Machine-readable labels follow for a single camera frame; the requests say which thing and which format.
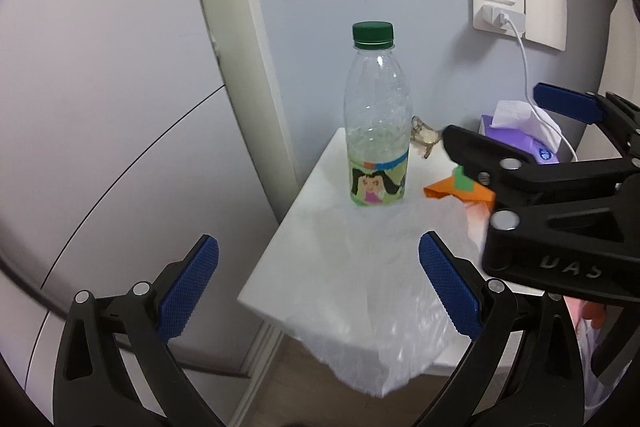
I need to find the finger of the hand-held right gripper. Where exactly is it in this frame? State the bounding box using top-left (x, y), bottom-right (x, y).
top-left (443, 124), bottom-right (640, 210)
top-left (533, 82), bottom-right (640, 168)

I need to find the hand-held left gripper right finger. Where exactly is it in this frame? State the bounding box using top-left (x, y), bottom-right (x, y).
top-left (415, 231), bottom-right (586, 427)

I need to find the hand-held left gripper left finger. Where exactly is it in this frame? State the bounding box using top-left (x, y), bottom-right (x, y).
top-left (52, 234), bottom-right (226, 427)

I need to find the clear plastic bag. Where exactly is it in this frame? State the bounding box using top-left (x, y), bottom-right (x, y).
top-left (295, 197), bottom-right (482, 400)

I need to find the clear plastic bottle green cap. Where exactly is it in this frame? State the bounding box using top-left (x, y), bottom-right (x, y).
top-left (344, 22), bottom-right (412, 208)

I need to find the purple tissue box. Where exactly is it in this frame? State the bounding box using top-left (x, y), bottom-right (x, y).
top-left (479, 99), bottom-right (564, 166)

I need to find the beige hair claw clip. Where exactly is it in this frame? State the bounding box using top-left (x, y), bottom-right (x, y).
top-left (411, 116), bottom-right (446, 160)

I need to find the pink cloth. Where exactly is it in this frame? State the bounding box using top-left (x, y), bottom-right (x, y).
top-left (562, 294), bottom-right (610, 333)

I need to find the white charger plug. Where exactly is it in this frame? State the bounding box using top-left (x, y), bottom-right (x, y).
top-left (482, 4), bottom-right (527, 36)

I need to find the white side table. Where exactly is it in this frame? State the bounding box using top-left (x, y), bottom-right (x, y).
top-left (237, 127), bottom-right (583, 380)

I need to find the white charging cable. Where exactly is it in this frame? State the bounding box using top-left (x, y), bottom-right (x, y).
top-left (502, 18), bottom-right (579, 162)

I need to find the white wall switch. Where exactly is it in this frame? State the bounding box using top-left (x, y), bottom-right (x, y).
top-left (525, 0), bottom-right (569, 52)

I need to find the cream door frame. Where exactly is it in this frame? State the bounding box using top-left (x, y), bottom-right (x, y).
top-left (182, 0), bottom-right (302, 228)

